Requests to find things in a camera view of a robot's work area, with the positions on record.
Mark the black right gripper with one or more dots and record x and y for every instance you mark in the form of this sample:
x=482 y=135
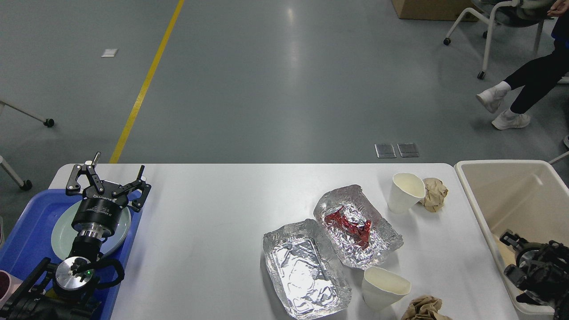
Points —
x=533 y=269

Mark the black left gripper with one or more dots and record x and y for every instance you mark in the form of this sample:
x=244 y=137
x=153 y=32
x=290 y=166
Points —
x=100 y=211

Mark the brown paper sheet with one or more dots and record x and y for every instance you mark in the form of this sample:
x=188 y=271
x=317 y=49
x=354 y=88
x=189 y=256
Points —
x=507 y=254

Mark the green plate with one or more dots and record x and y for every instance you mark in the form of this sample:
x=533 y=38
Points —
x=63 y=233

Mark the pink mug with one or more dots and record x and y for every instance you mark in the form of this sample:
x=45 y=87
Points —
x=9 y=282

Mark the white paper cup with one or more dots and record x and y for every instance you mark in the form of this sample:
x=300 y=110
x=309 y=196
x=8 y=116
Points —
x=406 y=191
x=381 y=288

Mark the foil tray with red wrapper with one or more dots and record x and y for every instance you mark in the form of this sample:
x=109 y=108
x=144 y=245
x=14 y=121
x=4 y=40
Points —
x=383 y=238

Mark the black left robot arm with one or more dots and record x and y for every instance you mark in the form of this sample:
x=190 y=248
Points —
x=64 y=290

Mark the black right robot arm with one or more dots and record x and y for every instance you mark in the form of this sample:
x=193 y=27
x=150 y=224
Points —
x=558 y=296

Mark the beige plastic bin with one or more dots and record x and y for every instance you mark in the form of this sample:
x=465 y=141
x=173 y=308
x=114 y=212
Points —
x=527 y=197

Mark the chair leg with caster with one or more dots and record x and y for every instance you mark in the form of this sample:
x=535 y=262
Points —
x=49 y=122

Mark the crumpled brown paper ball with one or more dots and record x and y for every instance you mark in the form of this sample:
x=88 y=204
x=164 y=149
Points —
x=424 y=308
x=435 y=194

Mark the right floor outlet plate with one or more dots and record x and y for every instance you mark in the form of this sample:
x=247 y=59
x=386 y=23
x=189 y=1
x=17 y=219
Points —
x=408 y=150

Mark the floor outlet plate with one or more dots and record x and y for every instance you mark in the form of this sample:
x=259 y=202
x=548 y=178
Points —
x=408 y=150
x=385 y=151

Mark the person in black pants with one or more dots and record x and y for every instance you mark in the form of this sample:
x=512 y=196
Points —
x=536 y=78

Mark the left floor outlet plate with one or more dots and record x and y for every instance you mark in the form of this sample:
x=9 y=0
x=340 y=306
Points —
x=385 y=151

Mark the crushed red can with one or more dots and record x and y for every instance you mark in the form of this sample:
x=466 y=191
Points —
x=358 y=230

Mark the white office chair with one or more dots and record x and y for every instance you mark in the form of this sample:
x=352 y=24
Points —
x=512 y=13

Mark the cardboard box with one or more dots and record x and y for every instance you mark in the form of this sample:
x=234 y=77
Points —
x=437 y=10

